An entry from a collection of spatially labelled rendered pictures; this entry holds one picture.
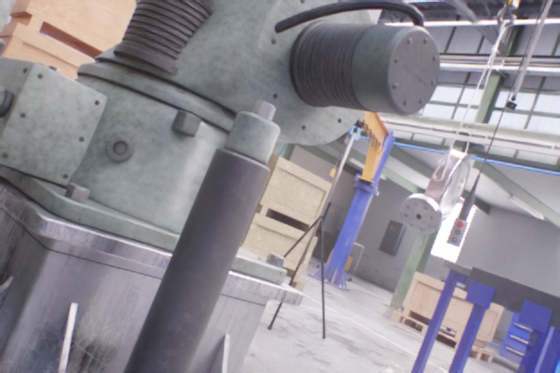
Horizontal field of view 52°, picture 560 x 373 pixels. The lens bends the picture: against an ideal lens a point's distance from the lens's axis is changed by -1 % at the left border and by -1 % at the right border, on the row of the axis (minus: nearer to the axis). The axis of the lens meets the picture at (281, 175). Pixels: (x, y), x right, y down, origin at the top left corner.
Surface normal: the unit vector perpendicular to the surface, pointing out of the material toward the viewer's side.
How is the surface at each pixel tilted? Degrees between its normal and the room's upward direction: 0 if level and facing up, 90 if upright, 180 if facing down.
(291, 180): 90
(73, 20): 90
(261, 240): 90
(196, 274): 90
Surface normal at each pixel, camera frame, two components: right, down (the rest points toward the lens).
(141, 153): 0.15, -0.01
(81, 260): 0.63, 0.20
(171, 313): -0.15, -0.14
